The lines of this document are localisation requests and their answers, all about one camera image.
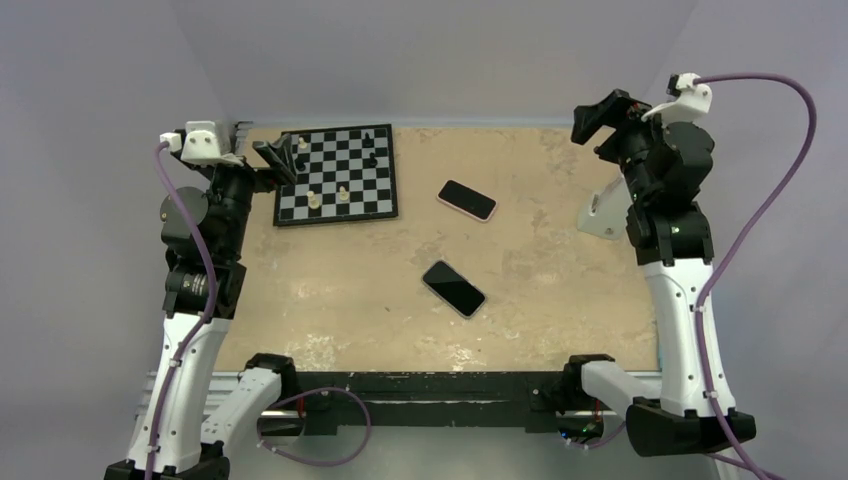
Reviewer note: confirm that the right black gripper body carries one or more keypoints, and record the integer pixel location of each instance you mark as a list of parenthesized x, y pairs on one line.
[(632, 137)]

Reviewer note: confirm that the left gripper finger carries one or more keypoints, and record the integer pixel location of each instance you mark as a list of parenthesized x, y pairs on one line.
[(262, 148), (281, 150)]

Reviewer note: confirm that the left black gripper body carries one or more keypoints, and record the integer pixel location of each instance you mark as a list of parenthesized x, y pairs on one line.
[(266, 179)]

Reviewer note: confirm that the blue phone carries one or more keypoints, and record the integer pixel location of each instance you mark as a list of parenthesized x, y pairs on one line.
[(454, 289)]

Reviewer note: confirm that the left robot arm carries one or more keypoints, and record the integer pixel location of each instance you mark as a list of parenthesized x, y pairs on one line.
[(203, 232)]

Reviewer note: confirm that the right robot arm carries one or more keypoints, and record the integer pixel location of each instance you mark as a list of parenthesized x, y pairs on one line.
[(692, 410)]

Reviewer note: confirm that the phone in pink case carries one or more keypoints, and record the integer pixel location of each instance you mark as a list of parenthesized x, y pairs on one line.
[(467, 200)]

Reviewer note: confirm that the black white chessboard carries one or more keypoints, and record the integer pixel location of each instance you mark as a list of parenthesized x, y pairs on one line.
[(338, 159)]

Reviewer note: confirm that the white metronome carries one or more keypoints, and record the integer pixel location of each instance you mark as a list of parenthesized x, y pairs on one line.
[(604, 214)]

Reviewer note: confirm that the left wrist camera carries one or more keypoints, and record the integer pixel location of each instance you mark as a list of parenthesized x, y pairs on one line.
[(204, 143)]

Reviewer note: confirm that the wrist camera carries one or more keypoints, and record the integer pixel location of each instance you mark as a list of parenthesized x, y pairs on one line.
[(204, 143), (688, 101)]

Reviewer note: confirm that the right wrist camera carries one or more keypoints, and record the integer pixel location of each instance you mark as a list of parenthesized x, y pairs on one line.
[(688, 101)]

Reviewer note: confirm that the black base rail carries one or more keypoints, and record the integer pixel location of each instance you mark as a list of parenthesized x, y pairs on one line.
[(533, 401)]

